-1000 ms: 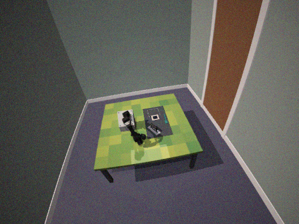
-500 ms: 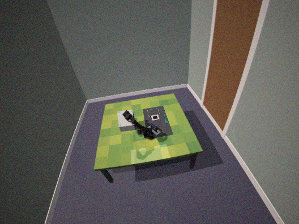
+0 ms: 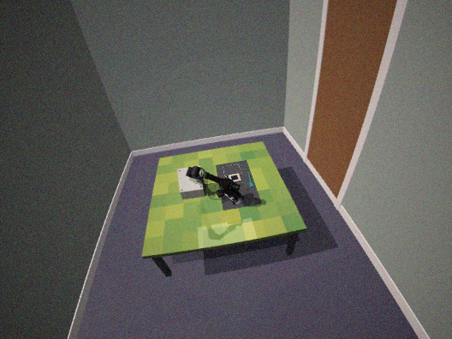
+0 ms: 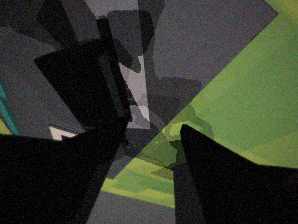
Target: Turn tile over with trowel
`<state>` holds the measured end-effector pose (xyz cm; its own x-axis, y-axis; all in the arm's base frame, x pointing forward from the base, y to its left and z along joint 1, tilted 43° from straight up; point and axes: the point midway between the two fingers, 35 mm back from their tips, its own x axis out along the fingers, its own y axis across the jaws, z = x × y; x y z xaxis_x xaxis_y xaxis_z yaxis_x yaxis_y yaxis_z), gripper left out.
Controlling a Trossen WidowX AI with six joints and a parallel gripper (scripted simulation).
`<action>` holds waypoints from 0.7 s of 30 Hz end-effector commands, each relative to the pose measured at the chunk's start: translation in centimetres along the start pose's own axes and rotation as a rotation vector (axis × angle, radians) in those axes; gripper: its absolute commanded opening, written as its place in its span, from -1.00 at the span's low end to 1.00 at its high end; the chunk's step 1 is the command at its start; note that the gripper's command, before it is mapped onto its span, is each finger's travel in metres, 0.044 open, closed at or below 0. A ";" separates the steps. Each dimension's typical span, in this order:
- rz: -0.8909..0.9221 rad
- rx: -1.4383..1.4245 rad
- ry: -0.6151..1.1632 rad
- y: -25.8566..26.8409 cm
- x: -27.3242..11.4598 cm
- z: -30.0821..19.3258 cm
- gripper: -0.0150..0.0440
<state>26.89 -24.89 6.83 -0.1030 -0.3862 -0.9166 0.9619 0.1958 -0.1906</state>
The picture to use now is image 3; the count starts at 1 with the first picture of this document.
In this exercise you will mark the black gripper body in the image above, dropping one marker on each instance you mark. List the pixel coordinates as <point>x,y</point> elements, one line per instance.
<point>221,193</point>

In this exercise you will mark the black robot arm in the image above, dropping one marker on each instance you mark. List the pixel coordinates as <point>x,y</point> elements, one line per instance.
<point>224,182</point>

